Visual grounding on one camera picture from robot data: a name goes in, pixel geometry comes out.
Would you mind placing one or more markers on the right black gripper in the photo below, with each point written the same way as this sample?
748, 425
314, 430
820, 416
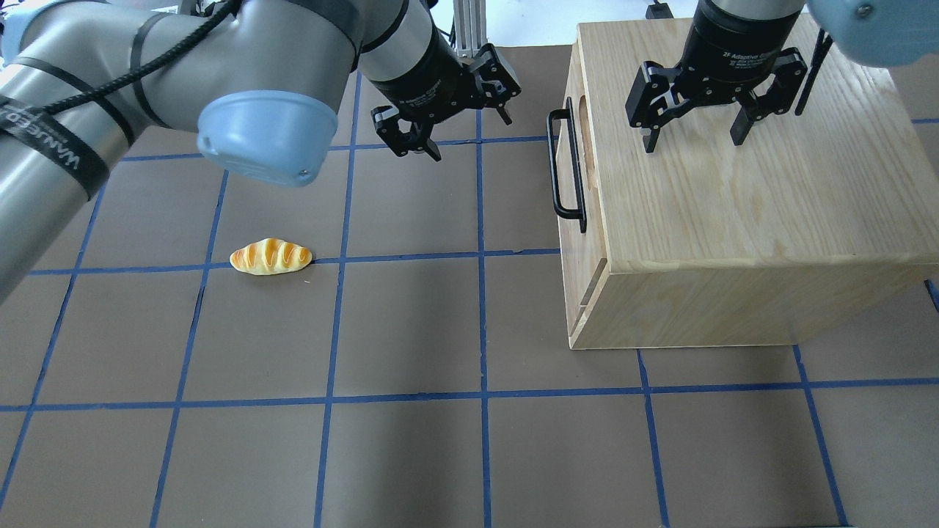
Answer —
726, 44

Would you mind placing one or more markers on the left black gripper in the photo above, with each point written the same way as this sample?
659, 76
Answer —
425, 82

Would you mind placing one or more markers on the wooden drawer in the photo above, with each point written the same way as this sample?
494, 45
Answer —
582, 247

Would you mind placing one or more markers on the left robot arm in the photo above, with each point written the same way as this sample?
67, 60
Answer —
259, 82

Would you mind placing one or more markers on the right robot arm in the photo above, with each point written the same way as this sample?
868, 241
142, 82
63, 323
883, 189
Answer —
871, 33

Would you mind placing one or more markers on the wooden drawer cabinet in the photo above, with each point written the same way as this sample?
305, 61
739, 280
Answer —
811, 220

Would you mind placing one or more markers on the toy bread roll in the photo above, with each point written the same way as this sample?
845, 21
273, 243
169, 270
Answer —
271, 256

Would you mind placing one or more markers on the aluminium frame post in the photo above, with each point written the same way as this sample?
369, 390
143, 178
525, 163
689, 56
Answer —
469, 27

